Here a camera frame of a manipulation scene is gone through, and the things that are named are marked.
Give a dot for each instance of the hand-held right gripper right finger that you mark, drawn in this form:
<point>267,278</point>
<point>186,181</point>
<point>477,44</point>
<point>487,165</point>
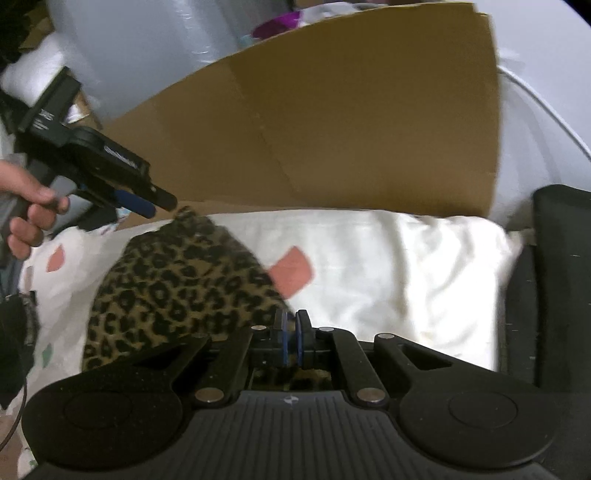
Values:
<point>302,339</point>

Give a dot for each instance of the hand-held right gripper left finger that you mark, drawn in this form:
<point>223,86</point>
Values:
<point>283,341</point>

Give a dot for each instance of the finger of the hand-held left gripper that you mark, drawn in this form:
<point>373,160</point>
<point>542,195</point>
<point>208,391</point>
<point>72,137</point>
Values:
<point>136,204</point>
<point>164,198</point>

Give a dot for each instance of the leopard print garment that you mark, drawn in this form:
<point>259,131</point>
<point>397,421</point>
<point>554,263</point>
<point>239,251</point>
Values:
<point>175,286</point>

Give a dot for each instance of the person's left hand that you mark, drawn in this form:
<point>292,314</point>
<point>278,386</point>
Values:
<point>25,184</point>

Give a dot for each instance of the white plastic bag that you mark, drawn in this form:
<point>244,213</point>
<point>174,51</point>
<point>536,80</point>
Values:
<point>30,69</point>

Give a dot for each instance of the bubble wrap roll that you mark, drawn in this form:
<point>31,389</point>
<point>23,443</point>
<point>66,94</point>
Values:
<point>147,50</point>

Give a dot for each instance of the white bear print bedsheet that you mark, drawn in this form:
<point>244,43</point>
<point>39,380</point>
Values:
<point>406,277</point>

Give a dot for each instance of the black garment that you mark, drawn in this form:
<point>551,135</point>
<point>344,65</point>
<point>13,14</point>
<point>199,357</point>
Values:
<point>18,346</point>

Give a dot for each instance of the brown cardboard sheet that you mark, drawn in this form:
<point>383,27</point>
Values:
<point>346,124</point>

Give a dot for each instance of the purple floral printed bag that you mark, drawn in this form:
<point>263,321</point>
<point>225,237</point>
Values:
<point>277,23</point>

